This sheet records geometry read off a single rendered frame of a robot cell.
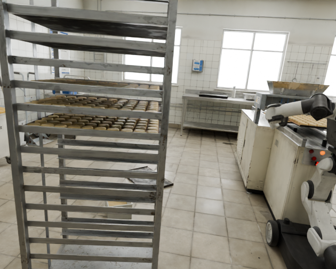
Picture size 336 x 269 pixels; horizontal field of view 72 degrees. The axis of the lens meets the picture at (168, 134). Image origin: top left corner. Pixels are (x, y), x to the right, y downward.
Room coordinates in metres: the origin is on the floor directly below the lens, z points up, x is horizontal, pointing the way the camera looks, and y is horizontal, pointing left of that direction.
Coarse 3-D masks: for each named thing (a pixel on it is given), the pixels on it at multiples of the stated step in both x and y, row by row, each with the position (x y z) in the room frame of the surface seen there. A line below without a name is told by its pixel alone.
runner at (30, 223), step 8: (32, 224) 0.92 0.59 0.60; (40, 224) 0.92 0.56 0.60; (48, 224) 0.92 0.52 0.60; (56, 224) 0.92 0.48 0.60; (64, 224) 0.92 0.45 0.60; (72, 224) 0.93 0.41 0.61; (80, 224) 0.93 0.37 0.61; (88, 224) 0.93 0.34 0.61; (96, 224) 0.93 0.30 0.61; (104, 224) 0.93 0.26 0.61; (112, 224) 0.94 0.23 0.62; (120, 224) 0.94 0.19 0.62
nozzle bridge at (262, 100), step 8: (256, 96) 2.76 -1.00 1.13; (264, 96) 2.48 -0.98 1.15; (272, 96) 2.46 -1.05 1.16; (280, 96) 2.45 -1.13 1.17; (288, 96) 2.44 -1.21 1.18; (296, 96) 2.47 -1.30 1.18; (256, 104) 2.68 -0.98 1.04; (264, 104) 2.47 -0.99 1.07; (256, 112) 2.61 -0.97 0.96; (256, 120) 2.58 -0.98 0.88
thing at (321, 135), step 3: (300, 126) 2.54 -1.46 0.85; (303, 129) 2.44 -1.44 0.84; (306, 129) 2.38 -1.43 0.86; (309, 129) 2.31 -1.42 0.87; (312, 129) 2.25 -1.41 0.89; (315, 129) 2.19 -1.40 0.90; (309, 132) 2.29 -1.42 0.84; (312, 132) 2.23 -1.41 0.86; (315, 132) 2.17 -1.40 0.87; (318, 132) 2.11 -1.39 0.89; (321, 132) 2.06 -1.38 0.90; (315, 135) 2.16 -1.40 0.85; (318, 135) 2.10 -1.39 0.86; (321, 135) 2.05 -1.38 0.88; (324, 135) 2.00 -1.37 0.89; (321, 138) 2.04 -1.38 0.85; (324, 138) 1.99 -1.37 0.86
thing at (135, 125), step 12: (36, 120) 1.04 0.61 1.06; (48, 120) 1.08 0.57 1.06; (60, 120) 1.08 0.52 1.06; (72, 120) 1.09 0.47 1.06; (84, 120) 1.11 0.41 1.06; (96, 120) 1.15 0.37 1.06; (108, 120) 1.16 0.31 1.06; (120, 120) 1.18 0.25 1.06; (132, 120) 1.20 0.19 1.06; (144, 120) 1.22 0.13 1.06; (156, 120) 1.25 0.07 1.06; (144, 132) 0.99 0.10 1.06; (156, 132) 0.99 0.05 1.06
